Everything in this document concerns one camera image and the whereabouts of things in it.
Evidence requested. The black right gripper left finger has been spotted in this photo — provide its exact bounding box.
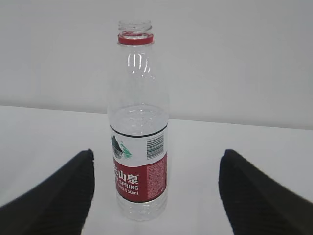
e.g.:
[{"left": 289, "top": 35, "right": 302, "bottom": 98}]
[{"left": 0, "top": 149, "right": 94, "bottom": 235}]

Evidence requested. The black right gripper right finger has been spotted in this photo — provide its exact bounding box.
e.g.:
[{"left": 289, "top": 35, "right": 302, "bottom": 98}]
[{"left": 218, "top": 149, "right": 313, "bottom": 235}]

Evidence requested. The clear Nongfu Spring water bottle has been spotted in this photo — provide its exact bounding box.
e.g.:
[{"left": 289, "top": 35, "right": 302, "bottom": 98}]
[{"left": 107, "top": 20, "right": 169, "bottom": 221}]

